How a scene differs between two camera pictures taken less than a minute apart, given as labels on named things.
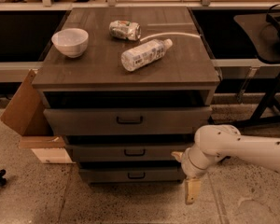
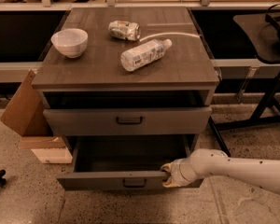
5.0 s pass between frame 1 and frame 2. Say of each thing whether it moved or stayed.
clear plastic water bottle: stayed
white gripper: moved
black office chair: stayed
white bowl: stayed
